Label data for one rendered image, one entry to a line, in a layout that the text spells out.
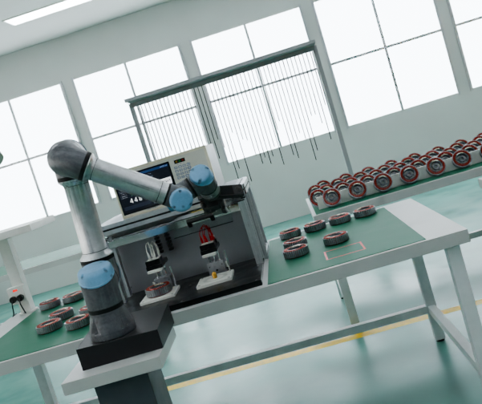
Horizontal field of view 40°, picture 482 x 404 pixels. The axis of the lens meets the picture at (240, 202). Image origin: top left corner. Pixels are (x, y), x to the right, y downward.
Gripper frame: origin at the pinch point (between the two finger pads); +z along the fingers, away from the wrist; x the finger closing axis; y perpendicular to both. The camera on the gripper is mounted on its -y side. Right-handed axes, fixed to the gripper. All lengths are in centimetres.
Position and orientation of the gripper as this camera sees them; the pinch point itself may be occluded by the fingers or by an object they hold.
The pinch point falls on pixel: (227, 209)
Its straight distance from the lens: 256.3
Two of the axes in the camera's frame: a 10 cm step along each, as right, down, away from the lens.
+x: 2.5, 8.7, -4.2
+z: 1.9, 3.8, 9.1
